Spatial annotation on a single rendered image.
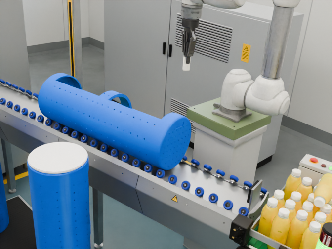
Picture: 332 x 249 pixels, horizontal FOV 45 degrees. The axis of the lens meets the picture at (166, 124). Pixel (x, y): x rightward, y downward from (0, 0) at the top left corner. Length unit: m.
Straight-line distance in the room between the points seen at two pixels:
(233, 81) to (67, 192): 1.08
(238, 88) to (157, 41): 1.95
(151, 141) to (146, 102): 2.56
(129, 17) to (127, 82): 0.74
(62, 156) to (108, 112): 0.32
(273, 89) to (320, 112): 2.46
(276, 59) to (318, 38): 2.33
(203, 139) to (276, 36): 0.75
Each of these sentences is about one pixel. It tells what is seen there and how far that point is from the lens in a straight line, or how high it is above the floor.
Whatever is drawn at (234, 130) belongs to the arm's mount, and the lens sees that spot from 2.24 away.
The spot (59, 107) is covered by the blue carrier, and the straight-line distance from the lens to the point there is 2.28.
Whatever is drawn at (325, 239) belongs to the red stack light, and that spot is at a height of 1.23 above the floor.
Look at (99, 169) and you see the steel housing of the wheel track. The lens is 2.22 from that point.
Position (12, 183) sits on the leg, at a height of 0.10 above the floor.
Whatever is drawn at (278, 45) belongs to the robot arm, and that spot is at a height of 1.54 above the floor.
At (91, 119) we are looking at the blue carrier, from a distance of 2.11.
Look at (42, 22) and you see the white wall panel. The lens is 6.96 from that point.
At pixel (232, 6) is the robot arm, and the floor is 1.79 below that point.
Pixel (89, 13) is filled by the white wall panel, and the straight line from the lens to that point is 7.38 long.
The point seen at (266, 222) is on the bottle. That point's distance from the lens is 1.72.
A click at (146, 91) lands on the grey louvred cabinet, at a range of 4.38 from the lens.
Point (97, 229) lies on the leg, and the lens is 2.85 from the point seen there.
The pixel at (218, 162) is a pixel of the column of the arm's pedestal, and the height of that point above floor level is 0.81.
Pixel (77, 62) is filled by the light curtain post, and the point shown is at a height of 1.19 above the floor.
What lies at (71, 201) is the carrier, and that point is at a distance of 1.97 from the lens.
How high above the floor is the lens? 2.06
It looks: 27 degrees down
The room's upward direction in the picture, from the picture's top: 4 degrees clockwise
